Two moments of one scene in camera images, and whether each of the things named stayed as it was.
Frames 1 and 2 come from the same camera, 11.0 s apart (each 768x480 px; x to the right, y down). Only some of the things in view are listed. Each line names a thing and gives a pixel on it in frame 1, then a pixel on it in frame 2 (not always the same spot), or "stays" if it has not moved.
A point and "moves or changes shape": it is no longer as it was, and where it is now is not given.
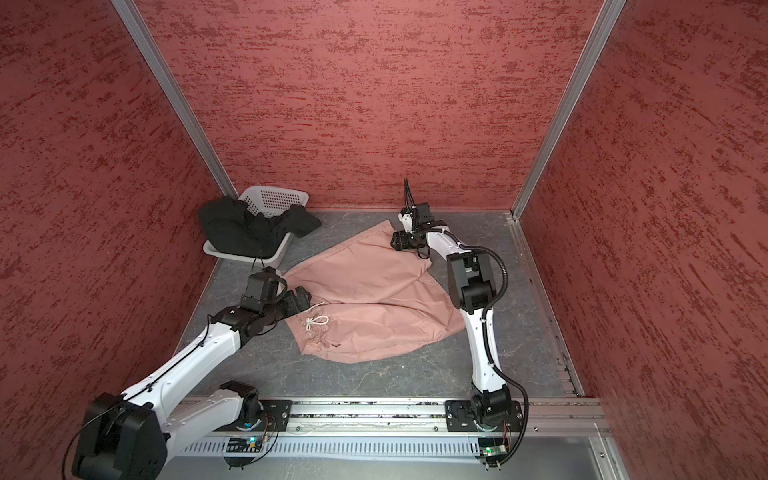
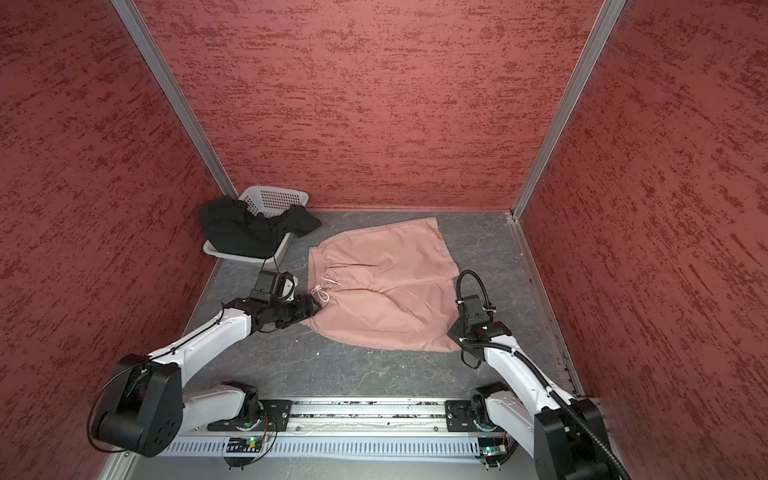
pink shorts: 370,300 moves or changes shape
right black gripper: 402,241 -> 454,334
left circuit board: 251,444 stays
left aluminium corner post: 176,92 stays
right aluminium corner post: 606,21 stays
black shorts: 232,225 stays
